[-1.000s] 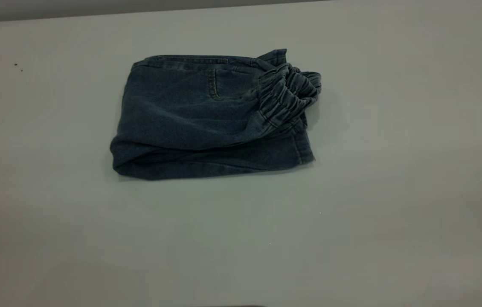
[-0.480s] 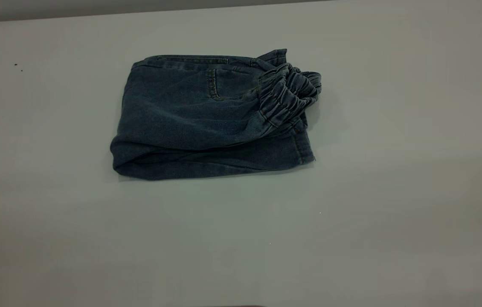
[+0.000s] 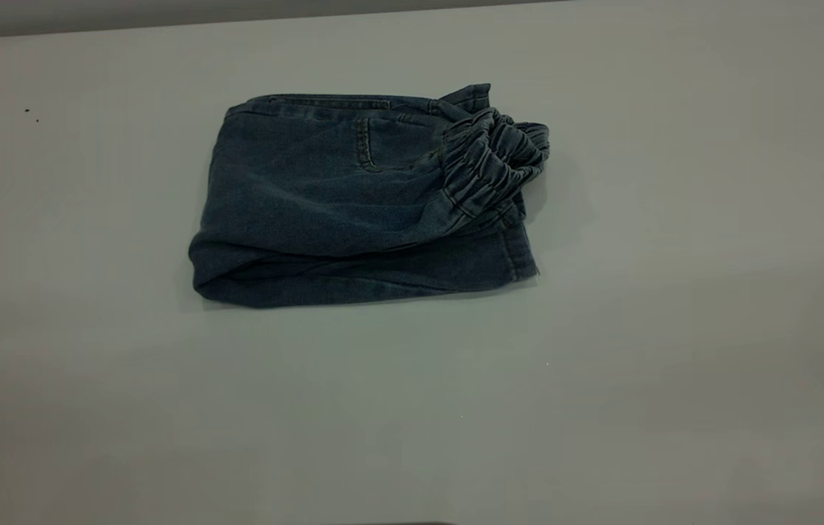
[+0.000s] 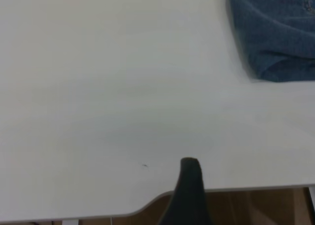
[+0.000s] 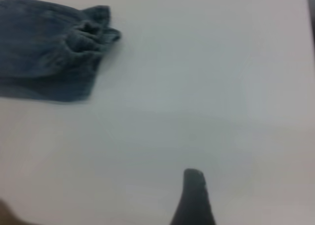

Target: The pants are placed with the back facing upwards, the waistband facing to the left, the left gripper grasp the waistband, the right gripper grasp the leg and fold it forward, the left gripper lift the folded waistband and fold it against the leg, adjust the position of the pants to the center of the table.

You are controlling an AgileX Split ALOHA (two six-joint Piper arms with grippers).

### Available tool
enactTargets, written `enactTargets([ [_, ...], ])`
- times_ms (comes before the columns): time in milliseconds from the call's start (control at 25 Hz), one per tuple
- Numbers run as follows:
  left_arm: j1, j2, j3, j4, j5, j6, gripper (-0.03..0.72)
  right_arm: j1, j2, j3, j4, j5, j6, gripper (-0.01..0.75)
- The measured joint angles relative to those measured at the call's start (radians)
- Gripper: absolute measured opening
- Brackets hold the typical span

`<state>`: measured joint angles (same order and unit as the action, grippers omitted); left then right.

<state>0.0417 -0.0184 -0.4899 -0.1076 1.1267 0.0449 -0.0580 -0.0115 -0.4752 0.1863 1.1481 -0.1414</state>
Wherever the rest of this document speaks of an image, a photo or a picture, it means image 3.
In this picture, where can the blue denim jeans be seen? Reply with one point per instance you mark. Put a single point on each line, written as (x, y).
(354, 204)

